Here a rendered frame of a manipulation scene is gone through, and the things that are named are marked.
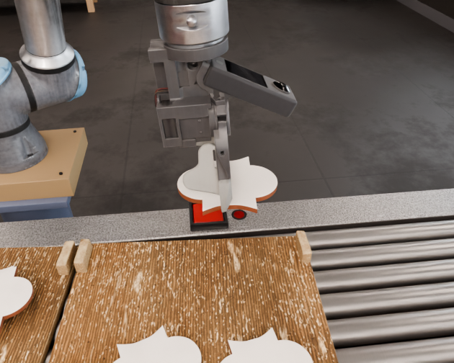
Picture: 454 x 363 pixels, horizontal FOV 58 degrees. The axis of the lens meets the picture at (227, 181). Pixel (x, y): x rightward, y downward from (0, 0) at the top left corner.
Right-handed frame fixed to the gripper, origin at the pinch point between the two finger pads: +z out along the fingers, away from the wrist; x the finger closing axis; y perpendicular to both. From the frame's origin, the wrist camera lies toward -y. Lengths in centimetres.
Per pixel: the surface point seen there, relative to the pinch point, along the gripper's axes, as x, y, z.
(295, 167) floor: -160, -44, 117
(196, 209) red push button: -18.8, 6.8, 21.1
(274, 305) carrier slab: 5.8, -5.8, 21.3
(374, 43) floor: -381, -170, 126
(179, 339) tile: 11.4, 8.9, 19.4
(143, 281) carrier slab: -0.2, 15.6, 19.8
